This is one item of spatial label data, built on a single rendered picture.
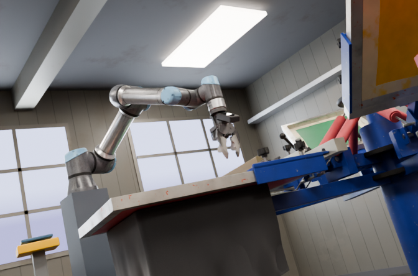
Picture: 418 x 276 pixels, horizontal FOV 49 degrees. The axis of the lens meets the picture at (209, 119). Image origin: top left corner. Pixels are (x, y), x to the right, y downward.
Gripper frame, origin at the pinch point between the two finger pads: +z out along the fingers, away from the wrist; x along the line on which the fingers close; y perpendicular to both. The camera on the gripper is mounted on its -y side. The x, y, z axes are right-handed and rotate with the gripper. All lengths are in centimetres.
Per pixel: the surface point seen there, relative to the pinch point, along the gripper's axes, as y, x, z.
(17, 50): 253, 43, -189
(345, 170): -7, -49, 16
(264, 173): -30.3, 8.8, 15.1
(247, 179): -29.0, 15.1, 16.1
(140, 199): -28, 52, 16
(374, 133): -5, -76, 1
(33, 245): 7, 78, 19
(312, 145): 86, -117, -18
